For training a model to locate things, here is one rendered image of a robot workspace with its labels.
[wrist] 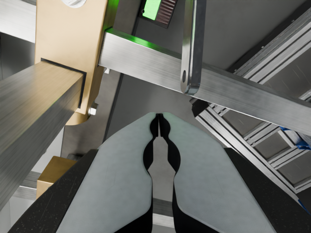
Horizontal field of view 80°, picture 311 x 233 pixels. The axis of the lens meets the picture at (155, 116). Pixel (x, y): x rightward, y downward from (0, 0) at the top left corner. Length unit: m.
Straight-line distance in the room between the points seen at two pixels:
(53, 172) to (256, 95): 0.28
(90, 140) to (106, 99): 0.10
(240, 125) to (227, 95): 0.85
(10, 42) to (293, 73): 0.99
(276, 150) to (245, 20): 0.71
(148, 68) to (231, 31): 0.92
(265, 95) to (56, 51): 0.20
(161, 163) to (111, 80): 1.13
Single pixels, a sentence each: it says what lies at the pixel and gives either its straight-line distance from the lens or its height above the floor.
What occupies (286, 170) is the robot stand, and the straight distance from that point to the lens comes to 1.41.
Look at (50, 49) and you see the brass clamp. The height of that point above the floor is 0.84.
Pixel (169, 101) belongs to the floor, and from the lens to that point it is 1.12.
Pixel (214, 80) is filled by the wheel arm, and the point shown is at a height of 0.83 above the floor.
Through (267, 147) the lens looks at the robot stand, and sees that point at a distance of 1.21.
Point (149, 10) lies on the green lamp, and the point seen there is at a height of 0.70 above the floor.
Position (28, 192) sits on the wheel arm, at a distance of 0.36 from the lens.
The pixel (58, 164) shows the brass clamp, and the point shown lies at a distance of 0.33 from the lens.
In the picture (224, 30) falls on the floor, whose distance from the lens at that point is 1.07.
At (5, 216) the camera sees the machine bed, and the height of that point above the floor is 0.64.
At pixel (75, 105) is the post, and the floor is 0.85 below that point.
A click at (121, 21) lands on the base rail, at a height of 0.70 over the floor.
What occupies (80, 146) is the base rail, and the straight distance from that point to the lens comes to 0.42.
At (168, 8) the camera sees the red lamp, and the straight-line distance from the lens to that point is 0.30.
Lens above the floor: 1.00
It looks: 60 degrees down
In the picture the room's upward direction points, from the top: 179 degrees clockwise
